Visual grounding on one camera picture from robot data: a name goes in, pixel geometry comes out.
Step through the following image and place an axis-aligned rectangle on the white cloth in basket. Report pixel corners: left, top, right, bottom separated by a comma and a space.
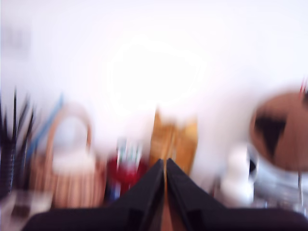
52, 115, 97, 175

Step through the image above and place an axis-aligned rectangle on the yellow coffee bag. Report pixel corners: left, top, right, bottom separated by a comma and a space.
148, 107, 198, 175

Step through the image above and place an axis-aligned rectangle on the blue stick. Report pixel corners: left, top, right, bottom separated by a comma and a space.
26, 93, 65, 158

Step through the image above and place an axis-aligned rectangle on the white round security camera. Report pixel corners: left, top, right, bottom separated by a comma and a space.
220, 143, 257, 205

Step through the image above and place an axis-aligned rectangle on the wicker basket with handle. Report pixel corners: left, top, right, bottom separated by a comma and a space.
30, 102, 106, 209

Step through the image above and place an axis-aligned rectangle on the cork globe on metal stand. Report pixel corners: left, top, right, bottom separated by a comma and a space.
249, 84, 308, 207

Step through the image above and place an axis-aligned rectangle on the silver food can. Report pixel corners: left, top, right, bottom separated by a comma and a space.
250, 144, 308, 209

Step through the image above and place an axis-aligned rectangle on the black pen holder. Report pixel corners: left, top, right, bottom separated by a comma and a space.
0, 88, 36, 195

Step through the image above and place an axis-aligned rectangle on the red small bottle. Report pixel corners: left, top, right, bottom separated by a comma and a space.
106, 138, 148, 193

